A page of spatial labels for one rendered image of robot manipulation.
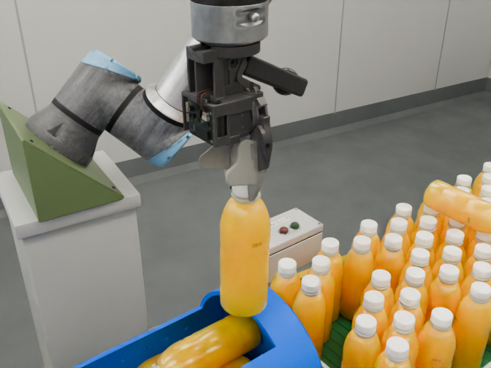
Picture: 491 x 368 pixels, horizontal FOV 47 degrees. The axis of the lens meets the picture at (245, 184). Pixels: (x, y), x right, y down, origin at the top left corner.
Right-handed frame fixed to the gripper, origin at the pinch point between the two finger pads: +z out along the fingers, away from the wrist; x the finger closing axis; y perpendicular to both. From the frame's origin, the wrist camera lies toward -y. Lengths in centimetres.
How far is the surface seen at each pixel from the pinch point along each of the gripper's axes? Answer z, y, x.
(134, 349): 34.8, 12.9, -15.3
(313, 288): 35.7, -24.0, -9.2
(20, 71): 58, -45, -275
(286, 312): 23.9, -5.7, 2.9
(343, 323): 56, -39, -14
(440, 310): 35, -38, 10
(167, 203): 144, -107, -225
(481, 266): 35, -57, 7
